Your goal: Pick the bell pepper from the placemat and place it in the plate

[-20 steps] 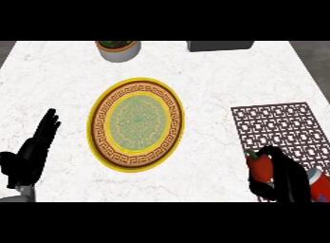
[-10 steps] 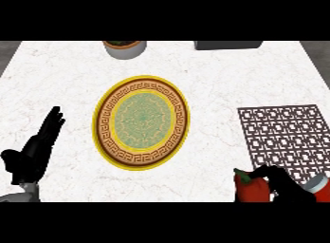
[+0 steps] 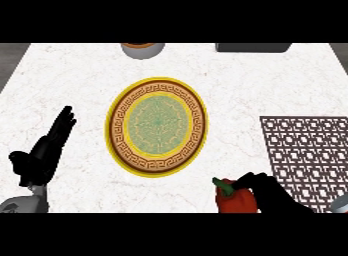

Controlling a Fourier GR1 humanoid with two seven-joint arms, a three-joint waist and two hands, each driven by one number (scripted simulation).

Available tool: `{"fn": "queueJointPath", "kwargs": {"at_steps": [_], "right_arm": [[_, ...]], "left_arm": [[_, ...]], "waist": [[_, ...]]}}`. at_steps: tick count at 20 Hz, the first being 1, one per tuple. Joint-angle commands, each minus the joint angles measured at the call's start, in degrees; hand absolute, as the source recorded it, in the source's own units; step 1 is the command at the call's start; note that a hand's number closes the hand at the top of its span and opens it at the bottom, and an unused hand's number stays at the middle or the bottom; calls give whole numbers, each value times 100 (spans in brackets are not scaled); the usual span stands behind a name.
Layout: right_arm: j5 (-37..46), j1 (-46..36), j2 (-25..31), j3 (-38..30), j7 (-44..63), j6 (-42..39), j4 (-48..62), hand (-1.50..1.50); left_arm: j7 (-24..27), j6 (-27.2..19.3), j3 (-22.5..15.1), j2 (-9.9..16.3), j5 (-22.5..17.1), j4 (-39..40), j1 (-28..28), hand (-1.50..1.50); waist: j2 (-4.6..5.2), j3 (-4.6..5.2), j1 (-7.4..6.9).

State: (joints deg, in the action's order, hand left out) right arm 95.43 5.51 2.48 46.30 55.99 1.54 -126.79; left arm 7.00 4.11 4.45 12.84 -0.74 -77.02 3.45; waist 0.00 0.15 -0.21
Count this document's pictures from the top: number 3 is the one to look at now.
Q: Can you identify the red and white can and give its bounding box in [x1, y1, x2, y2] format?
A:
[330, 192, 348, 214]

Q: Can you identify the brown lattice placemat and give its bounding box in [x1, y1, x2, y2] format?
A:
[259, 115, 348, 214]

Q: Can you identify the red bell pepper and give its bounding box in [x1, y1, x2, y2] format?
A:
[212, 177, 260, 214]

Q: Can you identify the grey pot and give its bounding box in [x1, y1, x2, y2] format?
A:
[121, 42, 166, 61]

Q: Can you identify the dark grey appliance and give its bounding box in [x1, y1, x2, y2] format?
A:
[214, 42, 294, 54]

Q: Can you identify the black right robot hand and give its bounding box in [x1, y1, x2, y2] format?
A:
[232, 171, 316, 214]

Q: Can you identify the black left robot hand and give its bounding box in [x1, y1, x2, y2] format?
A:
[8, 105, 79, 188]

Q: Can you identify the yellow patterned plate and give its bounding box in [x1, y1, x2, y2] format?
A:
[105, 77, 212, 179]

